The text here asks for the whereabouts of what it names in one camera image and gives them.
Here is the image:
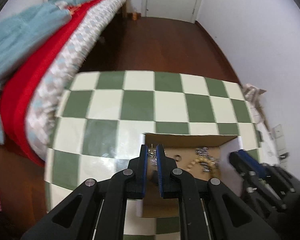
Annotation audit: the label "thin silver chain necklace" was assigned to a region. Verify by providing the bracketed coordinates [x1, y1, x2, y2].
[147, 143, 158, 167]

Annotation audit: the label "wooden bead bracelet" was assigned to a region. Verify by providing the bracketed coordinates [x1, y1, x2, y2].
[185, 155, 222, 177]

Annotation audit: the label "white cardboard box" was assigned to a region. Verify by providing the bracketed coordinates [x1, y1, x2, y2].
[136, 133, 243, 218]

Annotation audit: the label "thick silver chain bracelet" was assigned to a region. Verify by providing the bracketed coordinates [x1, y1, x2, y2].
[194, 146, 220, 173]

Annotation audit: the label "white paper sheet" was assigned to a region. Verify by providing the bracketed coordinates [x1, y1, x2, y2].
[256, 123, 279, 165]

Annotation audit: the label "black charger plug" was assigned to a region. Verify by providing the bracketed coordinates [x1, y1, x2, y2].
[279, 152, 289, 159]

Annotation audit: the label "green white checkered tablecloth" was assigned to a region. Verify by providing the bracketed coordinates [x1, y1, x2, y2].
[44, 70, 263, 240]

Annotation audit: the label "patterned white mattress sheet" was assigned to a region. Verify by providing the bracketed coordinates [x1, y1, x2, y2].
[25, 0, 127, 164]

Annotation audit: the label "red bedspread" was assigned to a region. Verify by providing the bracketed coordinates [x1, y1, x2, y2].
[0, 0, 122, 168]

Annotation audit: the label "teal blanket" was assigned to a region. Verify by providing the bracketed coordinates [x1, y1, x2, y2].
[0, 0, 106, 145]

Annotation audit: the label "white wall socket strip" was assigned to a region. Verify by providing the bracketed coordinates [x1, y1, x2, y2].
[272, 124, 288, 170]

